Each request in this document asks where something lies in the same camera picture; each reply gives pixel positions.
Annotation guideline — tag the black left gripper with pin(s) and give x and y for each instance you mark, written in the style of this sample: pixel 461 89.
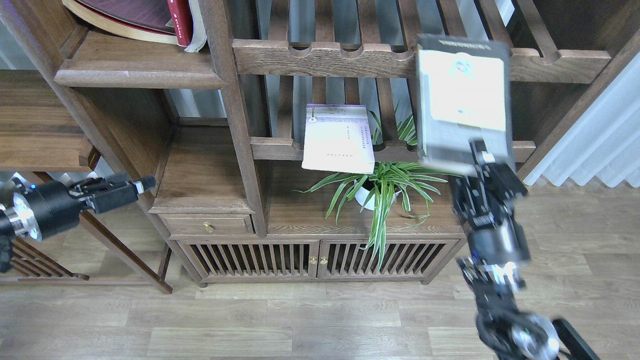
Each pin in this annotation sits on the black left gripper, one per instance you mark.
pixel 44 210

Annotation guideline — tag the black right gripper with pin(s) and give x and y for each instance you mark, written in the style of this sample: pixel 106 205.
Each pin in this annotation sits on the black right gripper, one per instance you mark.
pixel 486 204

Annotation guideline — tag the pale purple book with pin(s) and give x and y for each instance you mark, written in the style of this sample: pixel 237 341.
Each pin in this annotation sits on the pale purple book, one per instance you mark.
pixel 338 139

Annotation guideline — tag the red book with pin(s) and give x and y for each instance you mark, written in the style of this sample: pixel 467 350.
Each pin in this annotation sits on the red book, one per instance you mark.
pixel 155 21

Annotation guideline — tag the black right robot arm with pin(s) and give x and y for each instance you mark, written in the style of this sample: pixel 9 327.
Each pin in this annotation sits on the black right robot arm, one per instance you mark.
pixel 511 333

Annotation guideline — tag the upright books on shelf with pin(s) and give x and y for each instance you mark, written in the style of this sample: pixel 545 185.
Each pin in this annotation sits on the upright books on shelf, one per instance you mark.
pixel 199 36

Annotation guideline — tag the brass drawer knob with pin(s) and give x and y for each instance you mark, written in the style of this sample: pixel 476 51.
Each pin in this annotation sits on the brass drawer knob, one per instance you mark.
pixel 208 228

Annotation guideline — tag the green spider plant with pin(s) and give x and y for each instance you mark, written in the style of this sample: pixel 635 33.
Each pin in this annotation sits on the green spider plant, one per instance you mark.
pixel 397 179

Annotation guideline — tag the wooden side table left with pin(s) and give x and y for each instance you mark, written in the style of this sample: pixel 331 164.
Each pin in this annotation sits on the wooden side table left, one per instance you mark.
pixel 39 136

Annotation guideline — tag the white curtain right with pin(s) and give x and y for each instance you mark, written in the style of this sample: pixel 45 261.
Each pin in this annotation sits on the white curtain right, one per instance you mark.
pixel 604 144

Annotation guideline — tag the white plant pot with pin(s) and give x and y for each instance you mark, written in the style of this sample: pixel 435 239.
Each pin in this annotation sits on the white plant pot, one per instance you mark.
pixel 365 193

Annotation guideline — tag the dark wooden bookshelf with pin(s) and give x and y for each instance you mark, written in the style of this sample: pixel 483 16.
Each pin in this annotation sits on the dark wooden bookshelf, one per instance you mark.
pixel 217 127

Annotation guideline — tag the brass cabinet door knobs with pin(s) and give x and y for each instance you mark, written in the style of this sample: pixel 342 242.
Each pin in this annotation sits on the brass cabinet door knobs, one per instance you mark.
pixel 315 260

